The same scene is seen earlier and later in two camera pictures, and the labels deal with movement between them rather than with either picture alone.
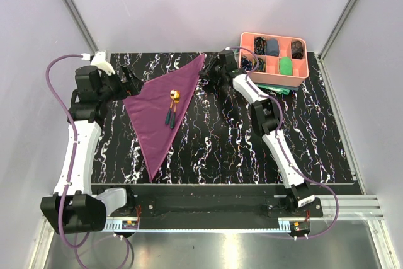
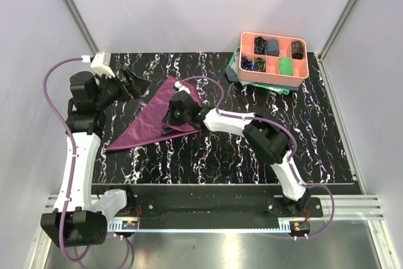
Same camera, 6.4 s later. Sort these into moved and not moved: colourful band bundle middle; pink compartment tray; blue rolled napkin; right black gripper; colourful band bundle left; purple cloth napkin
Moved: purple cloth napkin; right black gripper
Not moved: pink compartment tray; blue rolled napkin; colourful band bundle left; colourful band bundle middle
